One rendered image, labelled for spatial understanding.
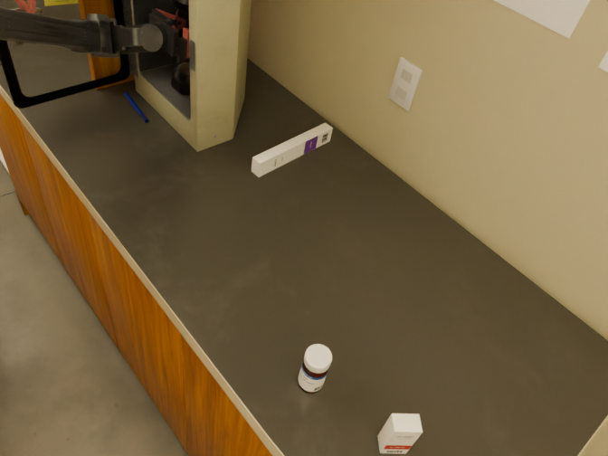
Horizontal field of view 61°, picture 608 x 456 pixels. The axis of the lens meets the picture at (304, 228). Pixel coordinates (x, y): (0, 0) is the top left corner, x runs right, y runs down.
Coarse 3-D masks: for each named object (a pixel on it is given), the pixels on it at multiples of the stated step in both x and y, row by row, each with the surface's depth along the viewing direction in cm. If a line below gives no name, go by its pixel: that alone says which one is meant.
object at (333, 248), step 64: (0, 64) 145; (64, 128) 130; (128, 128) 134; (256, 128) 142; (128, 192) 118; (192, 192) 121; (256, 192) 124; (320, 192) 128; (384, 192) 131; (128, 256) 106; (192, 256) 108; (256, 256) 111; (320, 256) 113; (384, 256) 116; (448, 256) 119; (192, 320) 97; (256, 320) 100; (320, 320) 102; (384, 320) 104; (448, 320) 106; (512, 320) 109; (576, 320) 111; (256, 384) 91; (384, 384) 94; (448, 384) 96; (512, 384) 98; (576, 384) 100; (320, 448) 85; (448, 448) 88; (512, 448) 89; (576, 448) 91
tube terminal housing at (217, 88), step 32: (192, 0) 105; (224, 0) 108; (192, 32) 110; (224, 32) 113; (224, 64) 119; (160, 96) 135; (192, 96) 121; (224, 96) 125; (192, 128) 128; (224, 128) 133
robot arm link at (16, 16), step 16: (0, 16) 81; (16, 16) 84; (32, 16) 88; (48, 16) 92; (0, 32) 81; (16, 32) 85; (32, 32) 88; (48, 32) 92; (64, 32) 96; (80, 32) 101; (96, 32) 106; (80, 48) 104; (96, 48) 106
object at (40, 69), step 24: (0, 0) 107; (24, 0) 111; (48, 0) 114; (72, 0) 118; (96, 0) 121; (24, 48) 117; (48, 48) 120; (24, 72) 120; (48, 72) 124; (72, 72) 128; (96, 72) 133
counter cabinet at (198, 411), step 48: (0, 96) 160; (0, 144) 200; (48, 192) 163; (48, 240) 205; (96, 240) 138; (96, 288) 167; (144, 288) 119; (144, 336) 140; (144, 384) 170; (192, 384) 121; (192, 432) 143; (240, 432) 107
